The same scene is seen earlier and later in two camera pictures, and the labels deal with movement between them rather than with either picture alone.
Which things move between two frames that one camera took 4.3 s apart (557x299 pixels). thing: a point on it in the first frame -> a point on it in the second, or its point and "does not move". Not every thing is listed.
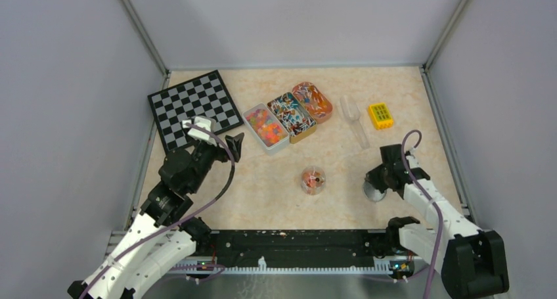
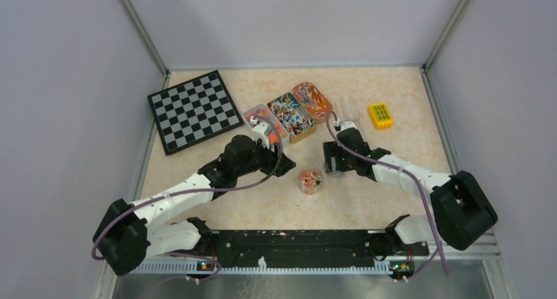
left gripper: (234, 143) -> (278, 163)
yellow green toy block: (381, 115) does not move
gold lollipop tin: (291, 115) does not move
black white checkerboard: (205, 96) does not move
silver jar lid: (372, 192) -> (334, 173)
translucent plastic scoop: (351, 111) does not move
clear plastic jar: (313, 179) does not move
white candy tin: (266, 129) does not move
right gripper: (372, 177) -> (332, 148)
